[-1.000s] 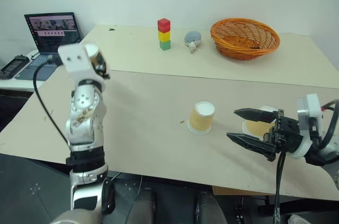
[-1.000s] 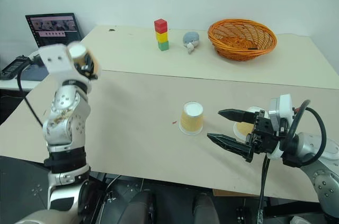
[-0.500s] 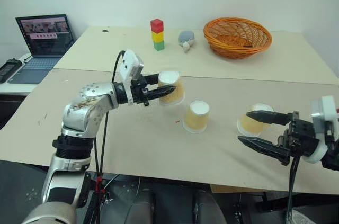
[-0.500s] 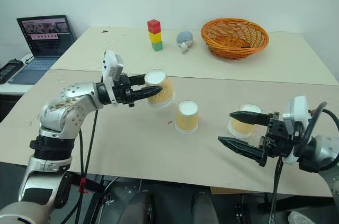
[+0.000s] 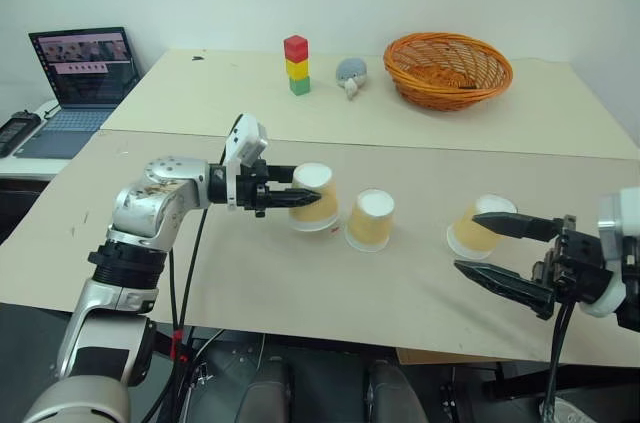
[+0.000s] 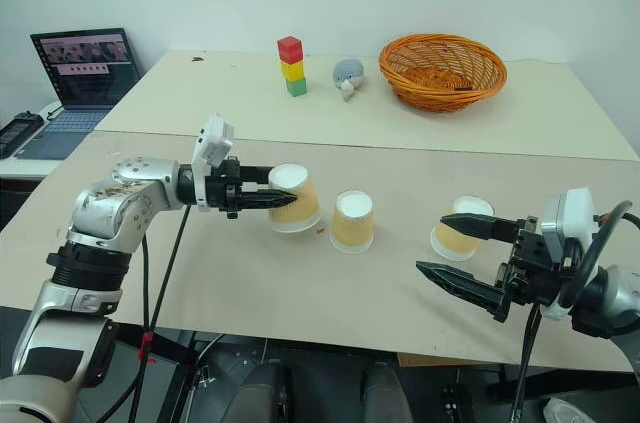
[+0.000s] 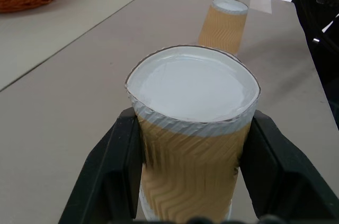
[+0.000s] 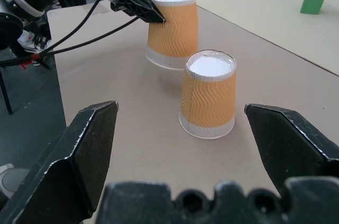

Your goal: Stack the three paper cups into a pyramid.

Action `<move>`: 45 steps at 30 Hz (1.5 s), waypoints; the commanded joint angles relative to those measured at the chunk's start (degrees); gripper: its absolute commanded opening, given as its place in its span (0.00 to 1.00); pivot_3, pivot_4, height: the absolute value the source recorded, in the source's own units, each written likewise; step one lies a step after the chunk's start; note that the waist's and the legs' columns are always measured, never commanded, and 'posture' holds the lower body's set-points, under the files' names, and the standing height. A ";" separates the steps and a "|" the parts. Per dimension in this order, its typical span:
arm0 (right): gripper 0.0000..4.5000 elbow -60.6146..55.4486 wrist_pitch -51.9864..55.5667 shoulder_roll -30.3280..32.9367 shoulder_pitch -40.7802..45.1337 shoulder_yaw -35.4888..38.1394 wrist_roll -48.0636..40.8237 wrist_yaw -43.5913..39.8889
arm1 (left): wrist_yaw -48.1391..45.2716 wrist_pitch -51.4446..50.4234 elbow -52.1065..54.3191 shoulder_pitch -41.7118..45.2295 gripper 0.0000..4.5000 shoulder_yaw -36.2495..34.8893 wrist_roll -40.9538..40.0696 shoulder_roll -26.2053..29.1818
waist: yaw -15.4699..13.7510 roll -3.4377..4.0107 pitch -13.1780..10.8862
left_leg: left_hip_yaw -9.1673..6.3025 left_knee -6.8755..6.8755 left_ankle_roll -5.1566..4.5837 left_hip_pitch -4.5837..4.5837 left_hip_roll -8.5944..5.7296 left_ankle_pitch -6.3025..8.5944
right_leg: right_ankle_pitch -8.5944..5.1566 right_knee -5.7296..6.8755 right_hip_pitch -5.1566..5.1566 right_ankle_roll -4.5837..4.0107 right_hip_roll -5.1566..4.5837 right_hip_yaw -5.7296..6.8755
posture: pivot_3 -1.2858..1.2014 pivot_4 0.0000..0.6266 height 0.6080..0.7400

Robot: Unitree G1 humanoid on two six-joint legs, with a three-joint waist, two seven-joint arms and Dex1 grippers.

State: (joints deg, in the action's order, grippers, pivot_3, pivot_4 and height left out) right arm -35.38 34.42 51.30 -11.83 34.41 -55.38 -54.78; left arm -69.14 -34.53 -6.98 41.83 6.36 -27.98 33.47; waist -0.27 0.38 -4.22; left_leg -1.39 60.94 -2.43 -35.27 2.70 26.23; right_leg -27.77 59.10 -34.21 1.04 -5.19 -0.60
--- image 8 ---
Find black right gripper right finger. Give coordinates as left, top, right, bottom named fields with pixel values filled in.
left=244, top=103, right=339, bottom=196

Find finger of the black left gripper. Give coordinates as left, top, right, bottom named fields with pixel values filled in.
left=110, top=0, right=167, bottom=24

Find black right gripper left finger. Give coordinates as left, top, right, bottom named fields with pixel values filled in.
left=0, top=100, right=119, bottom=224

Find orange ribbed paper cup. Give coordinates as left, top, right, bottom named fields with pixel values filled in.
left=145, top=0, right=199, bottom=70
left=179, top=49, right=237, bottom=140

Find grey round robot foot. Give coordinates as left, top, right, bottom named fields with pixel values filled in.
left=0, top=163, right=19, bottom=203

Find black metal table leg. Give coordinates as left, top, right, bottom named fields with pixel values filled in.
left=0, top=67, right=13, bottom=115

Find white and red shoe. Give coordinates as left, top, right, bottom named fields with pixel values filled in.
left=17, top=29, right=51, bottom=50

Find green wooden block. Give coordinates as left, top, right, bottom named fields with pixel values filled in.
left=299, top=0, right=326, bottom=15

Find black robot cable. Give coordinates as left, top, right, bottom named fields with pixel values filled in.
left=0, top=16, right=140, bottom=67
left=37, top=0, right=104, bottom=57

